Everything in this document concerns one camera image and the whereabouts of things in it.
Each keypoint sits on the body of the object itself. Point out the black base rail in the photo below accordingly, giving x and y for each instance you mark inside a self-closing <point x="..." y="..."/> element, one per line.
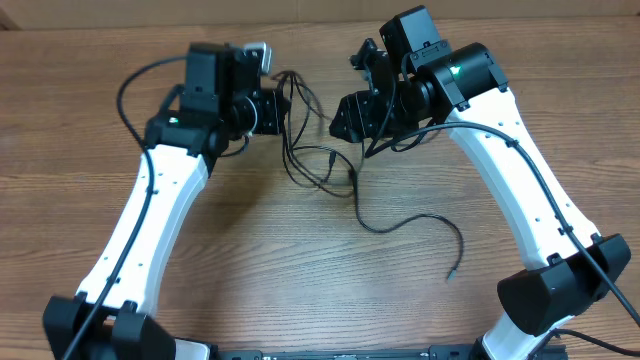
<point x="345" y="355"/>

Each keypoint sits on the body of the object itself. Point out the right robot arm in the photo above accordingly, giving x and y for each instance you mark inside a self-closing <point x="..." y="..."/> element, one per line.
<point x="418" y="84"/>

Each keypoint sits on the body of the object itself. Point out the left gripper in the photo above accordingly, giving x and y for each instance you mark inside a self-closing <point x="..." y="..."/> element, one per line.
<point x="275" y="103"/>

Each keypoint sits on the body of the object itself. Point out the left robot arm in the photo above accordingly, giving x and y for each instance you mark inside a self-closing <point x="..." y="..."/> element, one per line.
<point x="112" y="315"/>

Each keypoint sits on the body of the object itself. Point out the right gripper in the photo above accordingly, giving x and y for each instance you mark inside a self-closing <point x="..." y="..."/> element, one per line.
<point x="356" y="109"/>

